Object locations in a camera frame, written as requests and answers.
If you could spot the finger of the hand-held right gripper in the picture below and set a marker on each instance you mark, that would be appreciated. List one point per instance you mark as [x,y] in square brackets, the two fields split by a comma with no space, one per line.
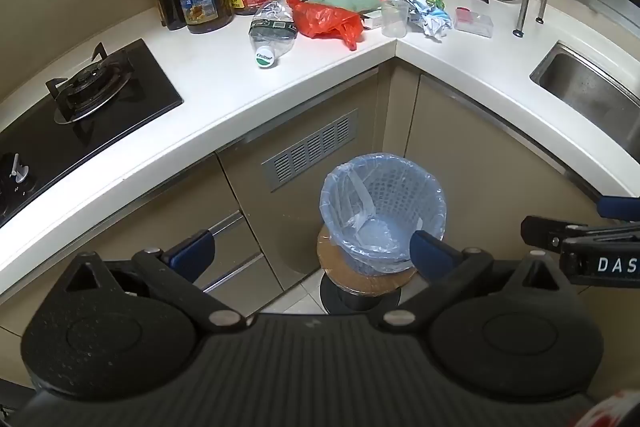
[622,208]
[545,229]

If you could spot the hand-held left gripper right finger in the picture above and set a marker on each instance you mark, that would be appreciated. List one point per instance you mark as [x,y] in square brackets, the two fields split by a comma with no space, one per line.
[430,254]

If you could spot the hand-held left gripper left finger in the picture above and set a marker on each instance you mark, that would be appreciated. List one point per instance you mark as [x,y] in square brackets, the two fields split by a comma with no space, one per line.
[192,249]

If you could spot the blue mesh trash bin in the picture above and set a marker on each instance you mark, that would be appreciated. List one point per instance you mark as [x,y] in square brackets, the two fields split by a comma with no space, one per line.
[390,187]

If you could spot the white printed paper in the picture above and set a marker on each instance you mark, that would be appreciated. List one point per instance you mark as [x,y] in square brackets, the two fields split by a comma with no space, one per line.
[430,24]

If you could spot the white cardboard medicine box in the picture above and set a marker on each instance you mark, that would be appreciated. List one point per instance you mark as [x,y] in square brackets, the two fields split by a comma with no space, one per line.
[372,21]

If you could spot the round brown stool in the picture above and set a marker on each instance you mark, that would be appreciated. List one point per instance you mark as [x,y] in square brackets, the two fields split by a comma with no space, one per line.
[345,277]

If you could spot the clear bin liner bag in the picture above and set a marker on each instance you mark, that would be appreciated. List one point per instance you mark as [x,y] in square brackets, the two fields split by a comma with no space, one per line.
[345,202]

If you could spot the beige kitchen cabinet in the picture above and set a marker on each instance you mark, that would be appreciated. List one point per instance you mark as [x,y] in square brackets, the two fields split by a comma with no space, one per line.
[480,147]

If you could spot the stainless steel sink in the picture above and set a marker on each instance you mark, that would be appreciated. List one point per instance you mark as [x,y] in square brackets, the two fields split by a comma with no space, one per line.
[585,87]

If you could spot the silver cabinet vent grille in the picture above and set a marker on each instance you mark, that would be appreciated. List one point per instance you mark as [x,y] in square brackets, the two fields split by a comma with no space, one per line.
[310,152]

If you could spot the red and white cloth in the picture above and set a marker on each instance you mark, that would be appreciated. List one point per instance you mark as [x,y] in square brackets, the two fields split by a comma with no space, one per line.
[620,414]

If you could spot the black glass gas stove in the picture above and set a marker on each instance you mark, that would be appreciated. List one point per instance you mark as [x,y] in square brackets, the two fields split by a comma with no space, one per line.
[145,82]

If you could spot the silver stove knob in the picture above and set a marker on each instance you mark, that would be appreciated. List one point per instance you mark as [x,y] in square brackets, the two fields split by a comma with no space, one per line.
[19,172]

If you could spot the black burner grate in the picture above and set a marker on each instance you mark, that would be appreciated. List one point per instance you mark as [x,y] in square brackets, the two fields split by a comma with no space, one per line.
[87,82]

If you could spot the clear plastic packaging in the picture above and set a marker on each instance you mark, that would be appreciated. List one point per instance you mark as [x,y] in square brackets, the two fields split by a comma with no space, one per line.
[481,27]

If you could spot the crushed clear plastic bottle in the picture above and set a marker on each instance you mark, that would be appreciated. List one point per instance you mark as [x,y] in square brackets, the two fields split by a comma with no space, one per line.
[272,37]

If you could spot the red plastic piece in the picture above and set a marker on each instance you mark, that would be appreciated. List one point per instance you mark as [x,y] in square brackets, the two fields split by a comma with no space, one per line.
[462,14]

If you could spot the clear plastic cup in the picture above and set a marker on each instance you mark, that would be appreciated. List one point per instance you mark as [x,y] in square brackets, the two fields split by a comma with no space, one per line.
[395,19]

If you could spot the crumpled green wrapper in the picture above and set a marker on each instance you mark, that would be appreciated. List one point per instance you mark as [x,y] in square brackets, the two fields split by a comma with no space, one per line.
[435,2]

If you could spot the orange-red plastic bag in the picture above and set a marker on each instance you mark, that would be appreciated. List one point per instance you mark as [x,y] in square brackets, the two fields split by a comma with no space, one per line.
[320,19]

